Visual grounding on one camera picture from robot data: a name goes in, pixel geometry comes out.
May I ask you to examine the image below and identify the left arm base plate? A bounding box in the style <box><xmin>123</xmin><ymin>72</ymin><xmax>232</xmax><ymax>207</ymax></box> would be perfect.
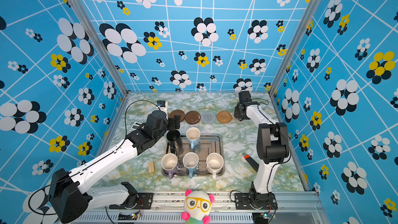
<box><xmin>109</xmin><ymin>192</ymin><xmax>154</xmax><ymax>210</ymax></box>

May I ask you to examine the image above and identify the black mug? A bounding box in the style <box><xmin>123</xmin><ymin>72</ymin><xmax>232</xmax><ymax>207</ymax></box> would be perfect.
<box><xmin>166</xmin><ymin>130</ymin><xmax>182</xmax><ymax>153</ymax></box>

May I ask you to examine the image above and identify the light blue mug front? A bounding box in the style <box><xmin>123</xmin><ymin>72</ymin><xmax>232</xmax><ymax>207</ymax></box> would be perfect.
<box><xmin>183</xmin><ymin>152</ymin><xmax>199</xmax><ymax>178</ymax></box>

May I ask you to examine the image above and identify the dark round wooden coaster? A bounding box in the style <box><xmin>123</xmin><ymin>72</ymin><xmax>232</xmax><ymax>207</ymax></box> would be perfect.
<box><xmin>169</xmin><ymin>110</ymin><xmax>185</xmax><ymax>122</ymax></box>

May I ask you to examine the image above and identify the white mug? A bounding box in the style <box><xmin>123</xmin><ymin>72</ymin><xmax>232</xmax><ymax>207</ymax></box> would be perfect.
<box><xmin>206</xmin><ymin>152</ymin><xmax>224</xmax><ymax>180</ymax></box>

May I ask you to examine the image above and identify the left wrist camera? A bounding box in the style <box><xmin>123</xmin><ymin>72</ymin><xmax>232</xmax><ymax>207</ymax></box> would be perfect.
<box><xmin>157</xmin><ymin>100</ymin><xmax>168</xmax><ymax>114</ymax></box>

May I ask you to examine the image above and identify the metal serving tray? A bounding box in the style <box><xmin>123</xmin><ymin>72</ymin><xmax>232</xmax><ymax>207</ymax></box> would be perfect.
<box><xmin>174</xmin><ymin>134</ymin><xmax>223</xmax><ymax>177</ymax></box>

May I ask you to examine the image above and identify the light blue mug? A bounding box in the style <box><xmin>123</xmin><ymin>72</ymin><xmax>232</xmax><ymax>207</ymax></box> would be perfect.
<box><xmin>186</xmin><ymin>127</ymin><xmax>201</xmax><ymax>149</ymax></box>
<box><xmin>183</xmin><ymin>152</ymin><xmax>199</xmax><ymax>178</ymax></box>

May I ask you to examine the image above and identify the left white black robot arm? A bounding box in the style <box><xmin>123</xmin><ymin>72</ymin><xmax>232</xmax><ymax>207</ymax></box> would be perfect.
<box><xmin>48</xmin><ymin>110</ymin><xmax>180</xmax><ymax>224</ymax></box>

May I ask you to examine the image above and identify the woven rattan coaster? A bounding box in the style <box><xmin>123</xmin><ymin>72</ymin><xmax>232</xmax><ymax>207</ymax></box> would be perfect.
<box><xmin>216</xmin><ymin>111</ymin><xmax>233</xmax><ymax>124</ymax></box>

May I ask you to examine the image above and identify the small wooden block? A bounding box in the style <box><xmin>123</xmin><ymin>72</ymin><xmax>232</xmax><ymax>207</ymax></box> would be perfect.
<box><xmin>148</xmin><ymin>161</ymin><xmax>155</xmax><ymax>173</ymax></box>

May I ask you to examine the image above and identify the grey blue crochet coaster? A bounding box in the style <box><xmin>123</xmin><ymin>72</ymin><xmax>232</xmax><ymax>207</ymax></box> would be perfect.
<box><xmin>201</xmin><ymin>112</ymin><xmax>216</xmax><ymax>124</ymax></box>

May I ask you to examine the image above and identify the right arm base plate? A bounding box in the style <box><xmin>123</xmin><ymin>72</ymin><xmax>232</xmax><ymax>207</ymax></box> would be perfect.
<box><xmin>233</xmin><ymin>193</ymin><xmax>278</xmax><ymax>211</ymax></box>

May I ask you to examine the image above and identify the purple mug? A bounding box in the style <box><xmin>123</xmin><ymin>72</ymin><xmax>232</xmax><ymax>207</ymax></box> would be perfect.
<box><xmin>161</xmin><ymin>153</ymin><xmax>178</xmax><ymax>179</ymax></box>

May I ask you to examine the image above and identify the panda plush toy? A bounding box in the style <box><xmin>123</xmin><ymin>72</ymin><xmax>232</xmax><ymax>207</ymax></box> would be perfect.
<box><xmin>181</xmin><ymin>189</ymin><xmax>215</xmax><ymax>224</ymax></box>

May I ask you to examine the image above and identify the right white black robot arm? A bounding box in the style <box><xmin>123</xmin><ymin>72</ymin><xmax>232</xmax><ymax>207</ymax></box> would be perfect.
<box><xmin>234</xmin><ymin>91</ymin><xmax>290</xmax><ymax>210</ymax></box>

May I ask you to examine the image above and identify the aluminium front rail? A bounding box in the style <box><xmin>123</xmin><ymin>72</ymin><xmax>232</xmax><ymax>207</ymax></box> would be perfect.
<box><xmin>58</xmin><ymin>191</ymin><xmax>329</xmax><ymax>224</ymax></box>

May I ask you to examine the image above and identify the black orange utility knife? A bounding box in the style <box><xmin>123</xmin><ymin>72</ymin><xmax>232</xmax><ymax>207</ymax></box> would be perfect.
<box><xmin>244</xmin><ymin>155</ymin><xmax>259</xmax><ymax>172</ymax></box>

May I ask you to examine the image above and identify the scratched round wooden coaster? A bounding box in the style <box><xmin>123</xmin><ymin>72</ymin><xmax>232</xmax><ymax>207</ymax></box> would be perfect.
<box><xmin>184</xmin><ymin>111</ymin><xmax>201</xmax><ymax>124</ymax></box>

